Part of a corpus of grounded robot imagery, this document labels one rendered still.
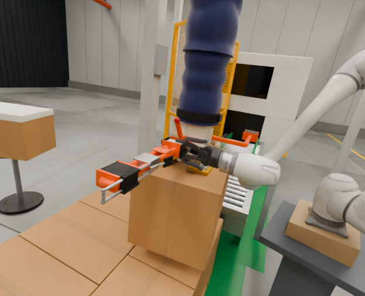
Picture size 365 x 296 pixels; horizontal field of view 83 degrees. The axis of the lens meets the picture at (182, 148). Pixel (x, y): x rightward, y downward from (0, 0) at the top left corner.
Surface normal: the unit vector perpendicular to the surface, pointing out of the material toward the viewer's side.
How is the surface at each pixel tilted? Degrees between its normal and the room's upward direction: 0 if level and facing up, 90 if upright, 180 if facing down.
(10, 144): 90
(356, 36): 90
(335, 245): 90
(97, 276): 0
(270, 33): 90
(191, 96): 74
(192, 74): 68
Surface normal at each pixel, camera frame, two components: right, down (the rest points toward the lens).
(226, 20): 0.34, 0.45
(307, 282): -0.62, 0.18
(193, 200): -0.32, 0.26
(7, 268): 0.12, -0.94
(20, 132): -0.07, 0.32
